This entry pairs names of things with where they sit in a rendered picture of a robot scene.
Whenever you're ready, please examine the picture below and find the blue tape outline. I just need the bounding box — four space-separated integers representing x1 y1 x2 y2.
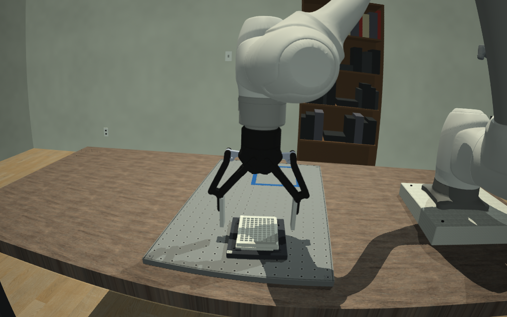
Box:
251 166 299 187

